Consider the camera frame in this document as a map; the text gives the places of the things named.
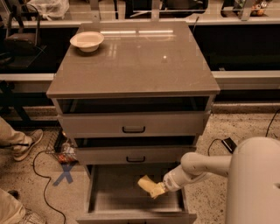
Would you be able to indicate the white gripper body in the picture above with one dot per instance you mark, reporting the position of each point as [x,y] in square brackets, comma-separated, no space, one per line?
[170,183]

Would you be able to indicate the yellow-padded gripper finger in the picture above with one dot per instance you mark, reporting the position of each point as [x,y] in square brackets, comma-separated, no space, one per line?
[158,189]

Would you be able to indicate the yellow sponge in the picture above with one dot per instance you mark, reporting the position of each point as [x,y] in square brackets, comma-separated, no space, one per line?
[146,184]

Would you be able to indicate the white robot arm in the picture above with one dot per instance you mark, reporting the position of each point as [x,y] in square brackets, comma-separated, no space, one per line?
[253,179]

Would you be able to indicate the bottom grey drawer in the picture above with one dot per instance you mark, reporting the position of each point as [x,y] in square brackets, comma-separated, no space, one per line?
[114,197]

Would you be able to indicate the grey drawer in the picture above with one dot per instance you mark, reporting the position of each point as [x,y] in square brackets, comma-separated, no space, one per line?
[132,155]
[134,124]
[114,197]

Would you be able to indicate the top grey drawer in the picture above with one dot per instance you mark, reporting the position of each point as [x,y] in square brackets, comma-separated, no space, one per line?
[134,124]

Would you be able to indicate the middle grey drawer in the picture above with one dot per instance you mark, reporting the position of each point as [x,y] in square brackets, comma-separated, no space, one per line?
[132,155]

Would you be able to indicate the grey drawer cabinet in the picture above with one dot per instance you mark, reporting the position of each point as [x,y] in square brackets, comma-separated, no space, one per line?
[140,67]

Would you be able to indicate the black power adapter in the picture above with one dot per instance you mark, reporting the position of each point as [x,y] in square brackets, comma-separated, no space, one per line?
[229,144]

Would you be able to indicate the blue tape cross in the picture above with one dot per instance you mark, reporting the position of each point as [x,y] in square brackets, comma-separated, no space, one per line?
[66,174]

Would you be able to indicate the grey sneaker lower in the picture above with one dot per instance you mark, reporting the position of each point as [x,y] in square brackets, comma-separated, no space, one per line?
[31,217]

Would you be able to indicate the grey sneaker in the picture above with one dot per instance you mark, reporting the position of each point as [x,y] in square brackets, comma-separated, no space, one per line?
[34,138]
[31,217]

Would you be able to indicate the grey sneaker upper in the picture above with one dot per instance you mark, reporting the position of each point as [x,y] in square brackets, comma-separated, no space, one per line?
[34,138]

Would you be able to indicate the beige trouser leg lower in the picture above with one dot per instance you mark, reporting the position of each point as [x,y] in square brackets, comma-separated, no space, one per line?
[12,211]

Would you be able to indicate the beige trouser leg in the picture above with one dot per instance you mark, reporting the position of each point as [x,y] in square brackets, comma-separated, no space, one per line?
[10,137]
[12,211]

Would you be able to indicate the beige trouser leg upper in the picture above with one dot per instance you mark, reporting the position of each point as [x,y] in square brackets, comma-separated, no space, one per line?
[10,137]

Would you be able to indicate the white bowl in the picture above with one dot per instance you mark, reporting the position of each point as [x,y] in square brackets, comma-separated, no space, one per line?
[87,41]

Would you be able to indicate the black chair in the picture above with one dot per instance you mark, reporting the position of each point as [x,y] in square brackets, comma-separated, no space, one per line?
[21,47]

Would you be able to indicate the white plastic bag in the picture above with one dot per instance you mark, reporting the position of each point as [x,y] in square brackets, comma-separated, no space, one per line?
[50,9]

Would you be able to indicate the wire basket with items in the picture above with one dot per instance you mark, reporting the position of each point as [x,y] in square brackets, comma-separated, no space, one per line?
[61,148]

